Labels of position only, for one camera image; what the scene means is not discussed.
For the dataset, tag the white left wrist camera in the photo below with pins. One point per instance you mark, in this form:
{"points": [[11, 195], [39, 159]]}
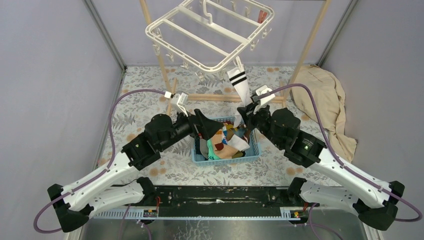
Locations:
{"points": [[177, 102]]}

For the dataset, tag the beige cloth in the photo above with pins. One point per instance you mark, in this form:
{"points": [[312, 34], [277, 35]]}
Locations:
{"points": [[329, 97]]}

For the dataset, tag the white black striped sock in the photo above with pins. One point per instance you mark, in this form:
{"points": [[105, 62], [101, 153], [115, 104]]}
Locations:
{"points": [[238, 79]]}

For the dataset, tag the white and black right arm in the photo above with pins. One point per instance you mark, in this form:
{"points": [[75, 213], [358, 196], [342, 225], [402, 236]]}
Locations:
{"points": [[372, 200]]}

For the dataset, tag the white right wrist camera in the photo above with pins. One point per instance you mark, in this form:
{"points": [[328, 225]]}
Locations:
{"points": [[261, 97]]}

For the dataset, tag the light blue plastic basket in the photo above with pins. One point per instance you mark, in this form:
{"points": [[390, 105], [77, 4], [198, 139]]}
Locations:
{"points": [[251, 154]]}

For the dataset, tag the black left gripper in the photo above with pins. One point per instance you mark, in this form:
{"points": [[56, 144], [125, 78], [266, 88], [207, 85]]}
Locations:
{"points": [[199, 125]]}

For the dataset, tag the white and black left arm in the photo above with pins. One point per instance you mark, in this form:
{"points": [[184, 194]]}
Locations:
{"points": [[77, 202]]}

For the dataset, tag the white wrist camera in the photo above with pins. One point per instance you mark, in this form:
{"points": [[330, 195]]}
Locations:
{"points": [[177, 102], [261, 97]]}

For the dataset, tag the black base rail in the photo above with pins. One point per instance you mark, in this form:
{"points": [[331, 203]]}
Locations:
{"points": [[223, 201]]}

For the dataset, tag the small pink sock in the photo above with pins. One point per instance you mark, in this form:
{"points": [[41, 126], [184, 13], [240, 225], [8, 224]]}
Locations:
{"points": [[262, 16]]}

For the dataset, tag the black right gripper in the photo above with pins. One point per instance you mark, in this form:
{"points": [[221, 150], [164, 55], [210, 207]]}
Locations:
{"points": [[249, 120]]}

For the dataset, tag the maroon olive striped sock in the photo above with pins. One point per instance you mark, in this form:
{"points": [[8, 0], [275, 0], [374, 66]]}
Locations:
{"points": [[223, 150]]}

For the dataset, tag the white ankle sock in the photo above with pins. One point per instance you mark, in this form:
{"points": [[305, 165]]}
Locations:
{"points": [[238, 143]]}

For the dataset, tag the teal patterned sock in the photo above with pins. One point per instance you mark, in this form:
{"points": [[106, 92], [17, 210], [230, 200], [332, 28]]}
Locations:
{"points": [[212, 150]]}

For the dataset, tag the white plastic clip hanger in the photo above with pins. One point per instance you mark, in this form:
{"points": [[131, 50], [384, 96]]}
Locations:
{"points": [[209, 36]]}

